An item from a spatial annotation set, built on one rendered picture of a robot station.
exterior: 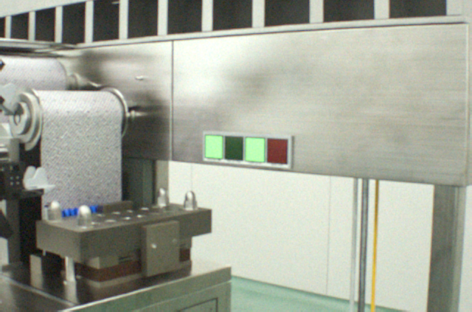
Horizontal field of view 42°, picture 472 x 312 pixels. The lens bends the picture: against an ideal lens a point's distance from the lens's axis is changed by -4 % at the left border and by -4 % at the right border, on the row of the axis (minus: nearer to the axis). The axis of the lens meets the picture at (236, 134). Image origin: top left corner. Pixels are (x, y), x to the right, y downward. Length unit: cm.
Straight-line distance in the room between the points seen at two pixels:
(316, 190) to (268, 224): 46
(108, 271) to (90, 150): 32
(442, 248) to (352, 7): 55
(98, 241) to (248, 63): 51
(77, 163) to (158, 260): 30
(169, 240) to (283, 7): 59
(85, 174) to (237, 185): 302
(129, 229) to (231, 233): 322
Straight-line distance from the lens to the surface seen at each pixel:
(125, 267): 142
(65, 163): 151
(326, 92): 133
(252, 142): 143
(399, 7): 132
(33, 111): 147
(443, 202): 140
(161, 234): 143
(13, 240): 155
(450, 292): 143
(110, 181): 160
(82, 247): 132
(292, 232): 427
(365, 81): 128
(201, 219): 155
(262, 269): 447
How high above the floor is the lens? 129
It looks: 3 degrees down
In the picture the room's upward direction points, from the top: 1 degrees clockwise
